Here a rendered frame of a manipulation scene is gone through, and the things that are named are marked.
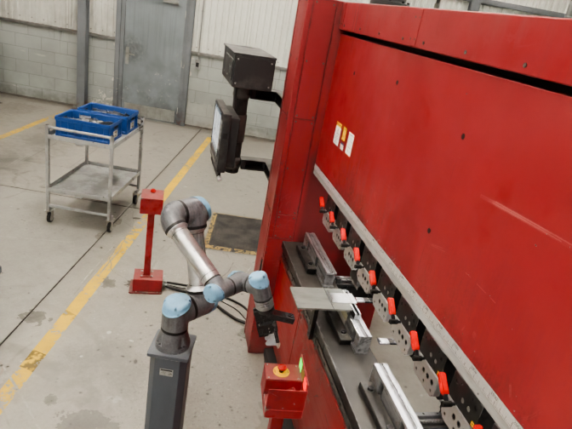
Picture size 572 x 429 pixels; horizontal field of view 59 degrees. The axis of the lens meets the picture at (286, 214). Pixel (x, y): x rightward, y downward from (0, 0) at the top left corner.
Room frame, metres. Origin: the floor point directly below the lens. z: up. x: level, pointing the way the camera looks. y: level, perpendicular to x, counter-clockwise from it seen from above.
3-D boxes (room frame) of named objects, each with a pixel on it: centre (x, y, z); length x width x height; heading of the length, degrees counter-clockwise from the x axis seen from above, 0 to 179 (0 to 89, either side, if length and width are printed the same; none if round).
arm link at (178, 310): (1.84, 0.39, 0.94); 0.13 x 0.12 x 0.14; 144
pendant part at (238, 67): (3.20, 0.40, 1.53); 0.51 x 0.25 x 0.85; 17
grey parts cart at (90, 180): (4.67, 1.92, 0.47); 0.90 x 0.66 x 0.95; 1
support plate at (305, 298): (2.07, -0.23, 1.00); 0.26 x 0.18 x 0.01; 105
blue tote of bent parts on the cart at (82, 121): (4.50, 1.93, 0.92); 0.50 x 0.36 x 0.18; 91
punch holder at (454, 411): (1.17, -0.62, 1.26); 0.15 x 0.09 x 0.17; 15
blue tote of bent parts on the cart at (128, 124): (4.92, 1.92, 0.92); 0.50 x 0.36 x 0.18; 91
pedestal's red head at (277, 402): (1.73, -0.12, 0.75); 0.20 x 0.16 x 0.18; 10
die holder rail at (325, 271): (2.64, -0.23, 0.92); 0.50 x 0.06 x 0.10; 15
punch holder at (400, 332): (1.56, -0.52, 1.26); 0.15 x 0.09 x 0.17; 15
